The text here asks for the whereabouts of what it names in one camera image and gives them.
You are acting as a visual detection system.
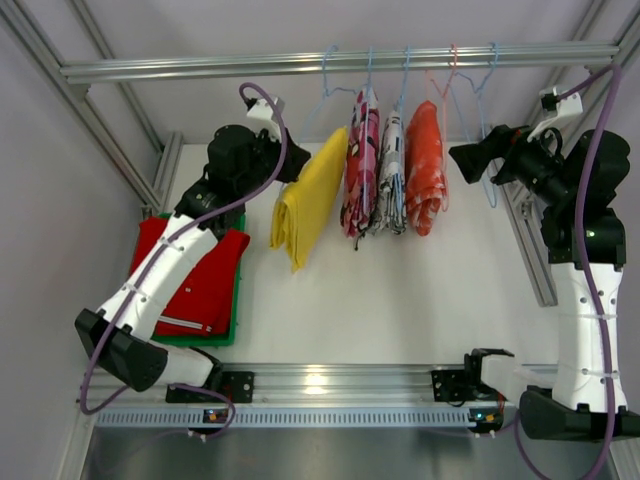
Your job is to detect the orange trousers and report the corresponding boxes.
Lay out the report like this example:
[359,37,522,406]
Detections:
[405,101,448,236]

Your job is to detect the red trousers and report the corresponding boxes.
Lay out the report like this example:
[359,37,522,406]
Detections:
[129,215,252,338]

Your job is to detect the pink wire hanger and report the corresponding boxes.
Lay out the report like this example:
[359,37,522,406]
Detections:
[425,43,458,212]

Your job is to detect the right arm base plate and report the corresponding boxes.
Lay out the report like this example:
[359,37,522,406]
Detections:
[430,369,498,407]

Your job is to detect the left aluminium frame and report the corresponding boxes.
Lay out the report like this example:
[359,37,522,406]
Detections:
[1,1,184,214]

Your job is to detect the aluminium frame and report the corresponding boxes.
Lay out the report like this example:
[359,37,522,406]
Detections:
[481,0,640,308]
[1,1,184,214]

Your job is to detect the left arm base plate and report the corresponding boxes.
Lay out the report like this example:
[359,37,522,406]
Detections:
[165,371,255,404]

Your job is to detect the aluminium hanging rail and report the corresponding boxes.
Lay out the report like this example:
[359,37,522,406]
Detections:
[60,41,620,85]

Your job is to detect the front aluminium rail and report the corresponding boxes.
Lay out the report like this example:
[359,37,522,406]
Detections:
[87,363,462,408]

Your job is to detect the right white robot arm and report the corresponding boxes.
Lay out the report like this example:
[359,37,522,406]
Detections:
[449,125,639,441]

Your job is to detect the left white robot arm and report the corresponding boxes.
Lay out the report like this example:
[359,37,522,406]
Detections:
[75,125,311,393]

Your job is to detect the green plastic tray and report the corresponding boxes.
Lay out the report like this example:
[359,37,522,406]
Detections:
[151,209,248,349]

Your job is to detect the pink floral trousers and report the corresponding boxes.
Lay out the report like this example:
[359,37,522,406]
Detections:
[340,87,380,250]

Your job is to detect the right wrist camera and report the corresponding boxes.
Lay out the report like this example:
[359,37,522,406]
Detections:
[527,85,583,142]

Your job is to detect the newspaper print trousers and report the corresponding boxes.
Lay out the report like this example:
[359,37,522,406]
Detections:
[374,110,400,235]

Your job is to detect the slotted cable duct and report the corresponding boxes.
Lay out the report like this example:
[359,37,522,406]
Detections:
[95,405,499,428]

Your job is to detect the right aluminium frame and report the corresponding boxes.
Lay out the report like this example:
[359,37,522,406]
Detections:
[481,0,640,308]

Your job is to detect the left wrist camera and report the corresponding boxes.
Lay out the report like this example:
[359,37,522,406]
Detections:
[246,97,285,141]

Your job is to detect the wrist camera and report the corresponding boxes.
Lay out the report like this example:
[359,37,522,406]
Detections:
[527,85,583,142]
[246,97,285,141]

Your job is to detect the yellow trousers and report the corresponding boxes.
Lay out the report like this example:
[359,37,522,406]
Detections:
[269,127,348,272]

